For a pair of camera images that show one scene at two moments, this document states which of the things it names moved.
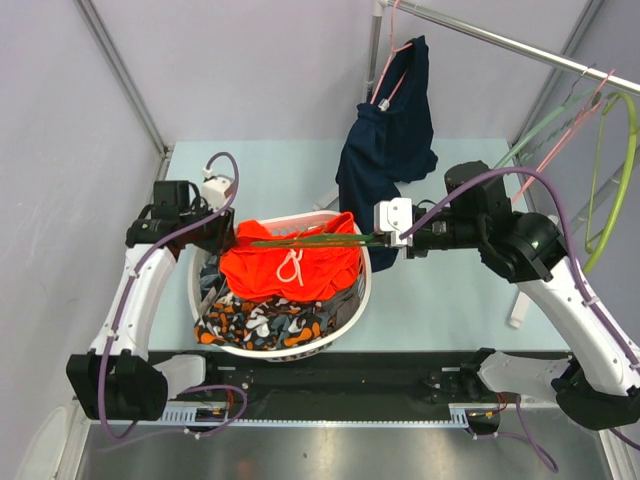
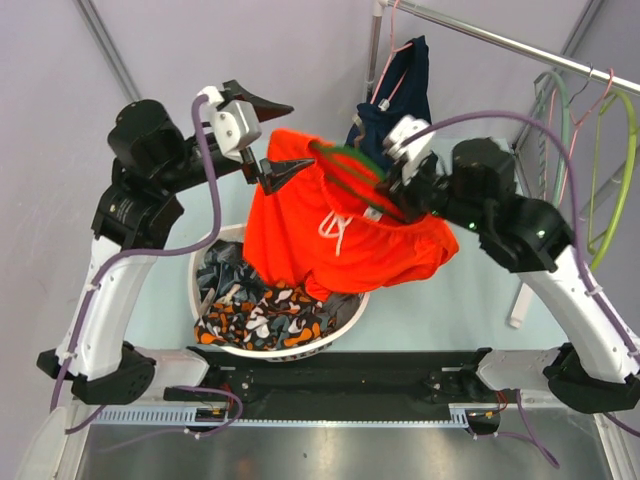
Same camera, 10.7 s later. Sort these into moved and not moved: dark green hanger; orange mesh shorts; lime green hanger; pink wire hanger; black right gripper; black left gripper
Moved: black right gripper; black left gripper; dark green hanger; orange mesh shorts
Not moved: pink wire hanger; lime green hanger
